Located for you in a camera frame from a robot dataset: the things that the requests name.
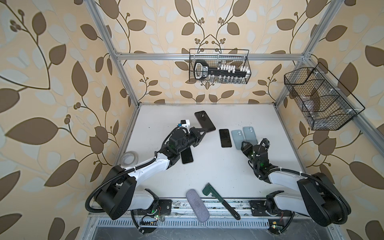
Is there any black smartphone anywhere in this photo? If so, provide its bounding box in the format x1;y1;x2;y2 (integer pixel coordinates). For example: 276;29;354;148
194;111;216;133
181;148;194;165
219;129;232;148

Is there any light blue phone case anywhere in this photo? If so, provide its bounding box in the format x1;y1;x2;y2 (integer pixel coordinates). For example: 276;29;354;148
243;126;258;146
231;130;245;150

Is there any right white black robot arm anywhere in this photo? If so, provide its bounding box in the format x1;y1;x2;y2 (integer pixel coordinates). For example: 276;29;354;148
241;139;352;227

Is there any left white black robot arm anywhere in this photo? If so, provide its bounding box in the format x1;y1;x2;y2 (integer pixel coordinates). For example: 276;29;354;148
85;126;207;220

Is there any grey felt glasses case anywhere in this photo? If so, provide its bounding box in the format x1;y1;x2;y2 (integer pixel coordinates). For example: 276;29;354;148
186;189;210;223

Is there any green pipe wrench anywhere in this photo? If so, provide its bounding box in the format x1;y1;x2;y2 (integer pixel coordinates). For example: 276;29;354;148
203;183;241;221

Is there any black socket tool set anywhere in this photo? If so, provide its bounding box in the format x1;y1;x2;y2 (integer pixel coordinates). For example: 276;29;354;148
193;60;251;81

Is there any white tape roll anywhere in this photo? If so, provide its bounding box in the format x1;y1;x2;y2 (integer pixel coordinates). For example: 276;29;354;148
120;151;139;168

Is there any back black wire basket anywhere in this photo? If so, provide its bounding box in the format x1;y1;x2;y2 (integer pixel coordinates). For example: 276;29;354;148
189;48;252;85

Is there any black wire basket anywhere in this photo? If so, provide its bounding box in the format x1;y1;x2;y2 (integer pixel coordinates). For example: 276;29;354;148
284;62;366;131
189;48;252;85

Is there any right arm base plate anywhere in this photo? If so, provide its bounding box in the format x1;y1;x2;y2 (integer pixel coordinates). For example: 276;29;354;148
249;200;296;235

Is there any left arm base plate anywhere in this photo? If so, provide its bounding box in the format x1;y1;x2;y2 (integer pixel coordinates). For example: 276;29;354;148
130;199;173;235

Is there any right black wire basket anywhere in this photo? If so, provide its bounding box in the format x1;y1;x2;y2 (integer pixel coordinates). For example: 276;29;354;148
284;62;366;131

